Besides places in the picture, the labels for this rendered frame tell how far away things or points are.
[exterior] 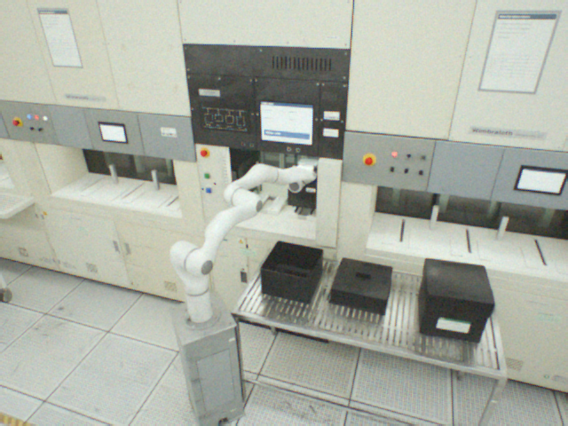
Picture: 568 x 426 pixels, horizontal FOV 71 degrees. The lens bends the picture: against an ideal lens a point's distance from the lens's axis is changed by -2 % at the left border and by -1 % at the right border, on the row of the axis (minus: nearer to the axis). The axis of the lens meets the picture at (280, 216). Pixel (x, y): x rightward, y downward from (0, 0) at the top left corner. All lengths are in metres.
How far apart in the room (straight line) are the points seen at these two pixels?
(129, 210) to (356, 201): 1.61
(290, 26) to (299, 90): 0.30
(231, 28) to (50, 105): 1.40
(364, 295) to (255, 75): 1.24
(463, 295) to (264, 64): 1.45
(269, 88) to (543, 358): 2.20
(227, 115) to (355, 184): 0.79
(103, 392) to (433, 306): 2.08
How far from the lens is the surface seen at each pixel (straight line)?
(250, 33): 2.15
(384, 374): 2.89
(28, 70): 3.09
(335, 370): 2.86
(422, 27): 1.99
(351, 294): 2.10
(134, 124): 2.64
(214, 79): 2.27
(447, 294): 1.97
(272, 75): 2.14
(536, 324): 2.72
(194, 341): 2.04
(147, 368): 3.00
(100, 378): 3.06
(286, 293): 2.16
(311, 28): 2.05
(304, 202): 2.57
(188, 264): 1.84
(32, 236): 3.94
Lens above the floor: 2.24
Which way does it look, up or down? 31 degrees down
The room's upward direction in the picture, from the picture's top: 1 degrees counter-clockwise
